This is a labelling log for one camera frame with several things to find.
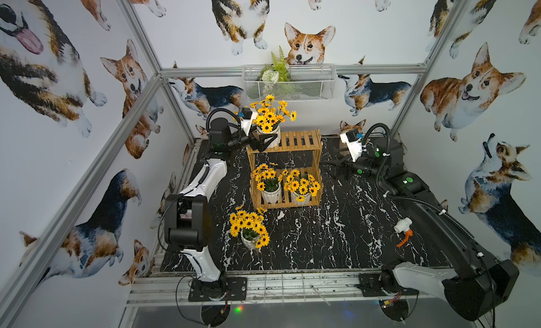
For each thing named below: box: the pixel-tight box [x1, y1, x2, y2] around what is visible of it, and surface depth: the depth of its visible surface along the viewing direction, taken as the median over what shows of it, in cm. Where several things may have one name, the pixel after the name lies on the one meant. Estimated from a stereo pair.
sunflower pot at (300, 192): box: [281, 168, 321, 206], surface depth 85 cm
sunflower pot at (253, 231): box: [229, 204, 271, 250], surface depth 75 cm
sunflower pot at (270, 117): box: [249, 94, 298, 149], surface depth 72 cm
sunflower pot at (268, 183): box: [252, 162, 282, 205], surface depth 88 cm
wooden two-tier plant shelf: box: [246, 128, 324, 210], surface depth 87 cm
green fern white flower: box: [257, 45, 291, 85], surface depth 84 cm
